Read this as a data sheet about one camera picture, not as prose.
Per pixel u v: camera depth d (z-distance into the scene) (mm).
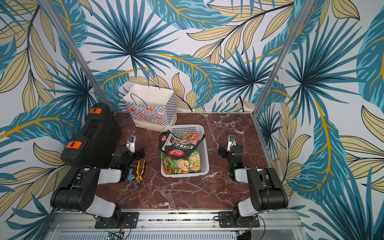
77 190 455
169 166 833
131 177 824
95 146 778
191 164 866
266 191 453
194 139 894
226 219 734
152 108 858
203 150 885
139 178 858
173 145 922
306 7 687
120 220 674
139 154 840
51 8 677
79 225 920
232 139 796
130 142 795
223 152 838
